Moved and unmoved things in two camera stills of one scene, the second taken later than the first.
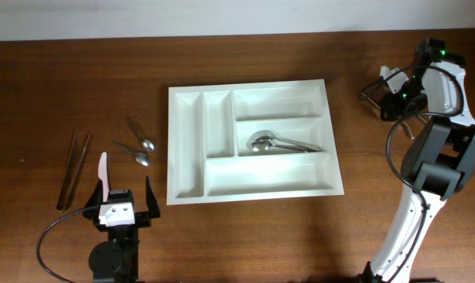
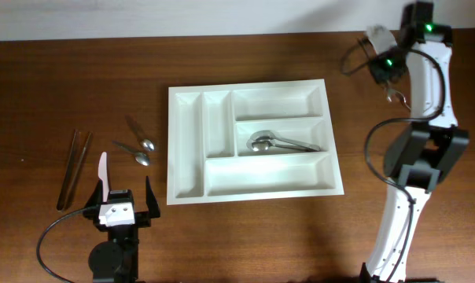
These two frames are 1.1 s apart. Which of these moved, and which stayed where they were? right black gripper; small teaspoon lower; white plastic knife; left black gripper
Moved: right black gripper
Stayed: white plastic knife; left black gripper; small teaspoon lower
